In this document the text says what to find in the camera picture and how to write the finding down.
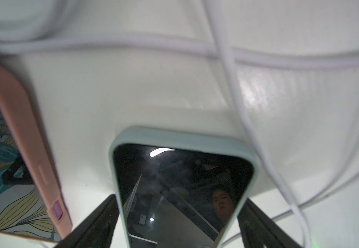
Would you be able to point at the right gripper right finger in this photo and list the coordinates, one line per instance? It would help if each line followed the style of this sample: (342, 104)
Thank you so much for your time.
(259, 231)

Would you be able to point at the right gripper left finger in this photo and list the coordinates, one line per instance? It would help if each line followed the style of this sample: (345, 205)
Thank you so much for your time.
(96, 231)

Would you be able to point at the white charging cable mint phone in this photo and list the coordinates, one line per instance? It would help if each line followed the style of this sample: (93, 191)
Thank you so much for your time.
(227, 59)

